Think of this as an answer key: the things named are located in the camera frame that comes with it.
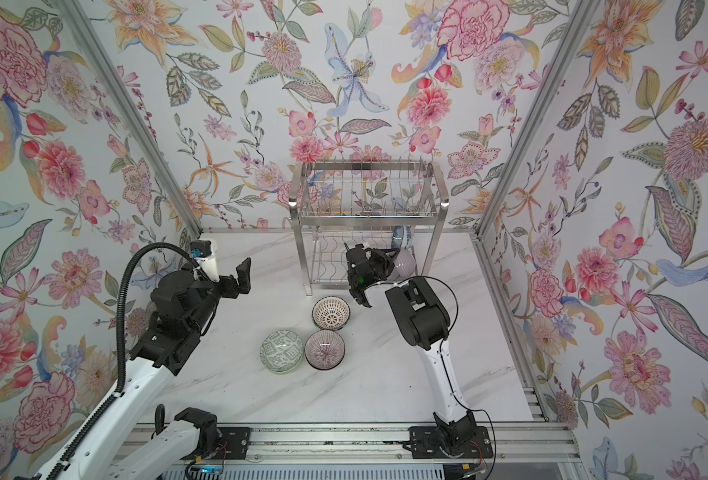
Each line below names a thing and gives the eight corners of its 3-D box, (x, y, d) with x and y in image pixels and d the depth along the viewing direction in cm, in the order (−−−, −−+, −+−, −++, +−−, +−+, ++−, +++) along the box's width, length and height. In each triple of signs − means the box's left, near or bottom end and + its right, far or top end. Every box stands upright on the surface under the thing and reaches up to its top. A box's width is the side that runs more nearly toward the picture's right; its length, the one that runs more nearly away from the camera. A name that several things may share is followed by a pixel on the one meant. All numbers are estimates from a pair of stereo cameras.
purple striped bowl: (305, 373, 86) (302, 365, 82) (308, 338, 93) (306, 329, 89) (344, 373, 86) (344, 366, 82) (345, 338, 93) (345, 329, 89)
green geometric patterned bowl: (260, 376, 85) (255, 369, 81) (268, 337, 92) (264, 329, 88) (301, 376, 85) (298, 369, 81) (305, 337, 92) (303, 329, 88)
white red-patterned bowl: (312, 330, 94) (311, 323, 90) (315, 303, 100) (314, 296, 96) (350, 330, 94) (350, 323, 90) (350, 304, 100) (350, 296, 97)
